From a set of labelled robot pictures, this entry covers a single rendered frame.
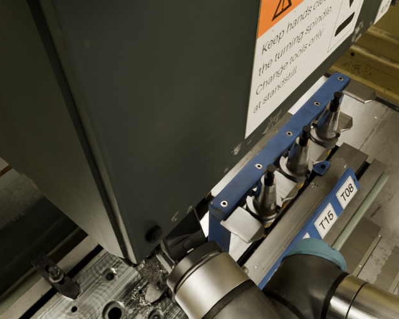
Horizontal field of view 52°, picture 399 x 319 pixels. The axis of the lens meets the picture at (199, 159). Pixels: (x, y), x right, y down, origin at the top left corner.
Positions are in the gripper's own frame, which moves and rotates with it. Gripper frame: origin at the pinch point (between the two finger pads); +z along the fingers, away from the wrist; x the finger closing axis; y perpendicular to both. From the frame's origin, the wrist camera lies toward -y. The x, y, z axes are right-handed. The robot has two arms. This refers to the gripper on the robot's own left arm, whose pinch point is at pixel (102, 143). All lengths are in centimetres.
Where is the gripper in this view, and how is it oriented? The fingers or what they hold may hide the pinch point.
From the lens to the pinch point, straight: 53.4
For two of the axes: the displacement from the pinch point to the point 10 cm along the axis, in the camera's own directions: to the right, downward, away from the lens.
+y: -0.3, 5.7, 8.2
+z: -6.2, -6.5, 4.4
